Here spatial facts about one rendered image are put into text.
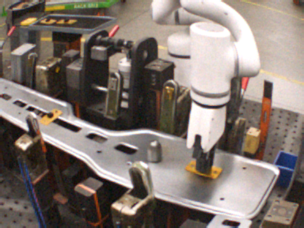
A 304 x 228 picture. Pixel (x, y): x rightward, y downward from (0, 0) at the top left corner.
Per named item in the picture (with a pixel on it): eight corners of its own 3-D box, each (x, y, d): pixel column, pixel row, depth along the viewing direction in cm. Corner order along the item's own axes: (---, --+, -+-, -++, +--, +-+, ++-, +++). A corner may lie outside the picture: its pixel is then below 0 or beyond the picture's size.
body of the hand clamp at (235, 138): (203, 220, 131) (218, 123, 113) (213, 208, 136) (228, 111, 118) (218, 224, 128) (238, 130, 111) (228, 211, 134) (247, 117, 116)
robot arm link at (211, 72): (229, 75, 98) (187, 74, 97) (228, 22, 91) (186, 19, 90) (237, 94, 90) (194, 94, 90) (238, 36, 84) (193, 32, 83)
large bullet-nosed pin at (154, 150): (145, 165, 111) (144, 141, 108) (152, 158, 113) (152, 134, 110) (157, 169, 109) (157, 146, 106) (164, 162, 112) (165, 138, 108)
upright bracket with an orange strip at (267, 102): (235, 224, 127) (263, 80, 102) (237, 222, 128) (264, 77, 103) (242, 226, 126) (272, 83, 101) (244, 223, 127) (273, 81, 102)
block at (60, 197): (52, 198, 138) (36, 125, 124) (72, 181, 148) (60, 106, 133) (63, 204, 136) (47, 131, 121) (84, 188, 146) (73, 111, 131)
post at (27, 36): (22, 114, 186) (18, 27, 164) (32, 106, 192) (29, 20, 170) (32, 118, 183) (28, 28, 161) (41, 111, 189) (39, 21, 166)
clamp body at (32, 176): (33, 226, 123) (5, 142, 105) (51, 211, 132) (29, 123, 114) (52, 239, 119) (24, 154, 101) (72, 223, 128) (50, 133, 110)
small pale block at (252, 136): (223, 229, 125) (246, 133, 107) (228, 223, 128) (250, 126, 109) (232, 232, 124) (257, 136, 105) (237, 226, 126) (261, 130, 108)
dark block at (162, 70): (145, 192, 145) (143, 66, 124) (157, 181, 150) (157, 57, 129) (159, 197, 143) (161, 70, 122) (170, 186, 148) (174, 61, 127)
